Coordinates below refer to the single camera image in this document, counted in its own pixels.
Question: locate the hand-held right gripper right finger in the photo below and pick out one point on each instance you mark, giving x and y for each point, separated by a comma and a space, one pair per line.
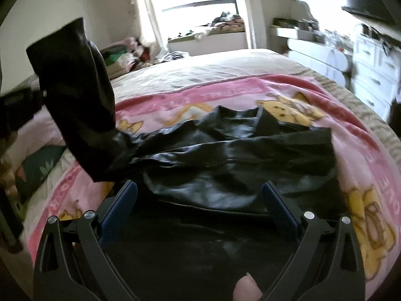
278, 208

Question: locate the white shelf unit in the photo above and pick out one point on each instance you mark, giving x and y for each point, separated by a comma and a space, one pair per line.
313, 50

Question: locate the pink printed blanket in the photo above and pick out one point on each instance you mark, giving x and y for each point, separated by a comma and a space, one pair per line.
225, 95

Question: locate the pile of colourful clothes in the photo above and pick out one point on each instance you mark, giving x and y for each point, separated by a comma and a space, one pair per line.
125, 56

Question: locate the beige bed cover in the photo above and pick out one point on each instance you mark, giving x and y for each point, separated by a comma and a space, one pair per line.
219, 62

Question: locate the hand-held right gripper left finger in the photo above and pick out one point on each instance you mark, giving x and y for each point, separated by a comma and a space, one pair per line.
117, 210

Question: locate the white curtain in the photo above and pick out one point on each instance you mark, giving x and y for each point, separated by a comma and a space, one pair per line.
147, 9

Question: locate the white window bench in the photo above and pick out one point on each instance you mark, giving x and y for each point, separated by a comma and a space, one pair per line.
213, 44

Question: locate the white dresser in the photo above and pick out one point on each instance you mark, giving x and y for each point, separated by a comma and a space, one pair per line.
376, 65

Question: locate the black leather jacket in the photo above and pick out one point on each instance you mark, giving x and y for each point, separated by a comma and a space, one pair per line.
219, 169

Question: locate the pale pink cloth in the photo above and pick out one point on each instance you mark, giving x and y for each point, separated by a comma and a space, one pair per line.
40, 128

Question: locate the green leaf print pillow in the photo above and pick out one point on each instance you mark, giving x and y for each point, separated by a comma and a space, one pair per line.
40, 167

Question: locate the clutter on window bench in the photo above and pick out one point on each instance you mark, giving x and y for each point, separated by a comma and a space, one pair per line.
224, 22

